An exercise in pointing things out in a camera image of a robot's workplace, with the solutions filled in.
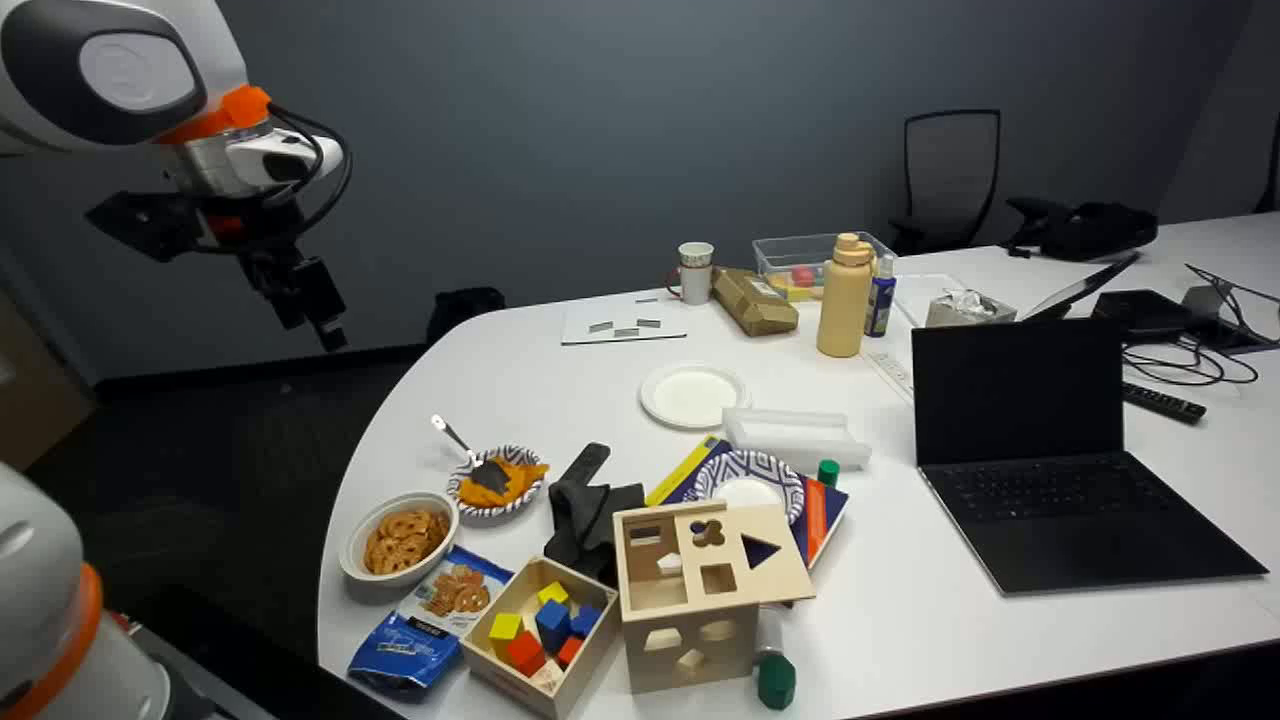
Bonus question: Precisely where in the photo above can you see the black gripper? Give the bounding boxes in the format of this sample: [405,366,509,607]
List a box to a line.
[217,196,356,355]

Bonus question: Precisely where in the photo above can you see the black tablet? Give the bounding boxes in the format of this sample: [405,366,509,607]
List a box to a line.
[1086,284,1191,342]

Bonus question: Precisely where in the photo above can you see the white round plate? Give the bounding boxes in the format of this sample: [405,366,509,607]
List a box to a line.
[634,364,748,435]

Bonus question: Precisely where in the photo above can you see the dark small bottle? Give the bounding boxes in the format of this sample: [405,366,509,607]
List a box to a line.
[864,253,899,341]

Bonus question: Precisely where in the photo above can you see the brown cracker box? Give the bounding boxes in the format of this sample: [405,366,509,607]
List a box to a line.
[706,263,805,341]

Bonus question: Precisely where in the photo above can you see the white tissue pack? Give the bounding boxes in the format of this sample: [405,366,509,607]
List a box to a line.
[923,284,1018,330]

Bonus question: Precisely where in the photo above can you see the colourful book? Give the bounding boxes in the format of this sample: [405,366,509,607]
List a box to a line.
[646,433,850,572]

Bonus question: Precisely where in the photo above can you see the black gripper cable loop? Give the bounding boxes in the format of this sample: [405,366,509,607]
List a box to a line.
[271,107,359,230]

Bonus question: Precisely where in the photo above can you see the small jar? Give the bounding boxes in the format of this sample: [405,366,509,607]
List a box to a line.
[668,235,719,309]

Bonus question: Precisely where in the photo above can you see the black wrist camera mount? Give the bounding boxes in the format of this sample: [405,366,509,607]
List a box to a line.
[85,186,224,268]

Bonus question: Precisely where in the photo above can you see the black remote control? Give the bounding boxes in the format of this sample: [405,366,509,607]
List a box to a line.
[1119,381,1211,433]

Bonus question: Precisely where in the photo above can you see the metal spoon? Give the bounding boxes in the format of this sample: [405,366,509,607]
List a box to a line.
[426,410,511,495]

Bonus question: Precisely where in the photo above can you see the wooden shape sorter box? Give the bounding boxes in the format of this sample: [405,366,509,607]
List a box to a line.
[606,495,821,694]

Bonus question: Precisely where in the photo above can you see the black mesh office chair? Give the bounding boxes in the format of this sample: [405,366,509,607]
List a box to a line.
[882,102,1007,259]

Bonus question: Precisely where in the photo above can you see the black laptop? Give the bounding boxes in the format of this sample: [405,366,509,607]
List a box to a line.
[906,313,1270,601]

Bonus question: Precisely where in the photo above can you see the dark low chair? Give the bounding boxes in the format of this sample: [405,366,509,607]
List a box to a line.
[422,284,511,347]

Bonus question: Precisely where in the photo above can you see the black bag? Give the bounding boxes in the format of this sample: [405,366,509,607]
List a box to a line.
[1005,192,1162,263]

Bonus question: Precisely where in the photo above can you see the white bowl of pretzels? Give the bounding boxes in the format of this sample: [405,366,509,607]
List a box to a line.
[337,486,465,592]

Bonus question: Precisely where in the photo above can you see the wooden block tray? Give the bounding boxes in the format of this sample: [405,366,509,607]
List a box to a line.
[457,552,622,720]

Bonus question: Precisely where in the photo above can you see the clear plastic container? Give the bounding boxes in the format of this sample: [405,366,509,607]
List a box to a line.
[748,228,899,303]
[719,405,876,477]

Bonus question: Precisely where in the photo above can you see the grey desk device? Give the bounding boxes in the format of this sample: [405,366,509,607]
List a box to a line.
[1179,259,1280,355]

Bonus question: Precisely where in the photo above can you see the patterned bowl of orange chips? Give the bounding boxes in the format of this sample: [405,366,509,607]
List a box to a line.
[446,443,551,524]

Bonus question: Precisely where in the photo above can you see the grey tangled cables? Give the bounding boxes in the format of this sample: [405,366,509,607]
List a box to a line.
[1119,326,1265,397]

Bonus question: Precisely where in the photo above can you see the clear bottle with green cap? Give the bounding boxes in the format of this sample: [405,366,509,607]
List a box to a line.
[748,613,799,715]

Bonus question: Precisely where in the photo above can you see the white paper sheets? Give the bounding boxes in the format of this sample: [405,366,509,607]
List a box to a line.
[890,242,1141,326]

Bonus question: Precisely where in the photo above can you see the tan squeeze bottle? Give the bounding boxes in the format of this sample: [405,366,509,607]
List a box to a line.
[810,228,878,364]

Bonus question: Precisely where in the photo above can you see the blue snack bag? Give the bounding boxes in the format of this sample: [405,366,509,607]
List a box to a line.
[345,544,521,703]

